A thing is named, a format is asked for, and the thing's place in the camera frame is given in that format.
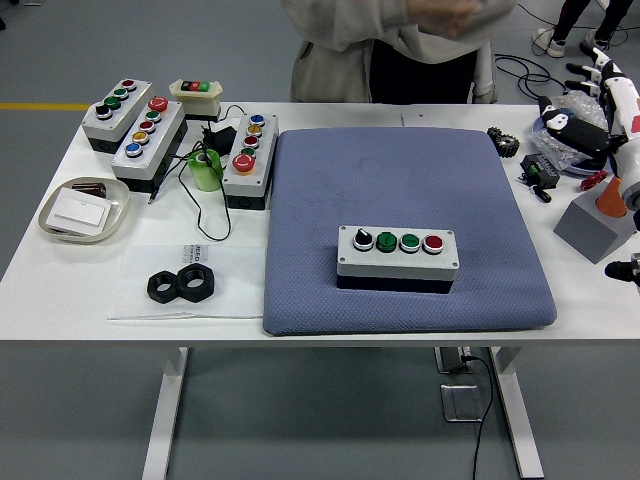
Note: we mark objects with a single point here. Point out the person's hand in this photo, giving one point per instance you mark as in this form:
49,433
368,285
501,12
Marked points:
440,15

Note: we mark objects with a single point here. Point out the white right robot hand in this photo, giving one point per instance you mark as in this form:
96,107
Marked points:
625,105

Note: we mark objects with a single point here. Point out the four-button grey control box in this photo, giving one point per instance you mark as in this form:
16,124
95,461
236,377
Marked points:
395,265

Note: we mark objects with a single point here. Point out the five-button box with mushroom button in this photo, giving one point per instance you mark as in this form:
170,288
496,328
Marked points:
245,185

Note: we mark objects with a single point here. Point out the long five-button grey control box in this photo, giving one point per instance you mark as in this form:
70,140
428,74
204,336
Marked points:
162,131

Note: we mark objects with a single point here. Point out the clear bag of silvery parts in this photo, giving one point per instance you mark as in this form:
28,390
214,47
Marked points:
555,147

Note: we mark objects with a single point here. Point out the red clip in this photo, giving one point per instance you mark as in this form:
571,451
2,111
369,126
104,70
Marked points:
592,181

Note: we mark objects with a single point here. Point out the person in background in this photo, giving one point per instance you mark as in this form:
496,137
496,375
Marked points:
557,47

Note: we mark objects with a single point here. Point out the black module with green terminal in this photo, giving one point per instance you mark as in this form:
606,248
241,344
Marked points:
540,172

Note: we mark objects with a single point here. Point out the small black connector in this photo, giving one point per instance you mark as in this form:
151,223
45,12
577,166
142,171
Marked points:
542,194

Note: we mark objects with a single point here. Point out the black metal gear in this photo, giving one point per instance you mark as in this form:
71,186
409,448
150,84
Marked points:
507,147

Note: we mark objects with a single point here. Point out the grey block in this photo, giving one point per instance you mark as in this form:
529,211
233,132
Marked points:
585,230

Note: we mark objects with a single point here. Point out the blue-grey padded mat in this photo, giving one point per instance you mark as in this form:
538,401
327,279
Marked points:
320,190

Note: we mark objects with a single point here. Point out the black power adapter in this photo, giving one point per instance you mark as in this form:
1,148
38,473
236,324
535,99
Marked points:
222,137

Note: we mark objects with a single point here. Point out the green tape roll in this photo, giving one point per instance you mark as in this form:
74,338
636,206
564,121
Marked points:
206,175

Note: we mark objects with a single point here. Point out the grey under-table power box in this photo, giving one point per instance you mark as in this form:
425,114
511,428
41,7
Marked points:
450,360

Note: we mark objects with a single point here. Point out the white table leg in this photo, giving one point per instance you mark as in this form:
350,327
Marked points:
520,415
165,415

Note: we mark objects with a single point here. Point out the clear printed plastic bag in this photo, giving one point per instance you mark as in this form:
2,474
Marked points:
235,285

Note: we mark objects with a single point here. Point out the metal floor socket box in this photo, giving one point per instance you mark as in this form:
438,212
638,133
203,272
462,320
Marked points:
460,402

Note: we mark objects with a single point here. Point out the grey box with black knob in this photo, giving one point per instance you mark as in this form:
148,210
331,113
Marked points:
102,131

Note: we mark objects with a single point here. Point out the black hex nut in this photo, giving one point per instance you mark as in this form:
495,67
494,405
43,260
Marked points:
207,287
155,290

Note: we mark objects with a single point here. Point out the white shallow tray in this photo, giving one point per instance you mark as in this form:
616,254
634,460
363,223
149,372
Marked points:
117,210

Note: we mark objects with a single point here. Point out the dark brown small item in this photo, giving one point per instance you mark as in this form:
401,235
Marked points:
91,189

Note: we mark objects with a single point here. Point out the cream switch box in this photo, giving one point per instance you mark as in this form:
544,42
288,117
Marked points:
200,102

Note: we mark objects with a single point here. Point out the white wall switch panel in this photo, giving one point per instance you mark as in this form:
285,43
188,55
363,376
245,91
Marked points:
80,210

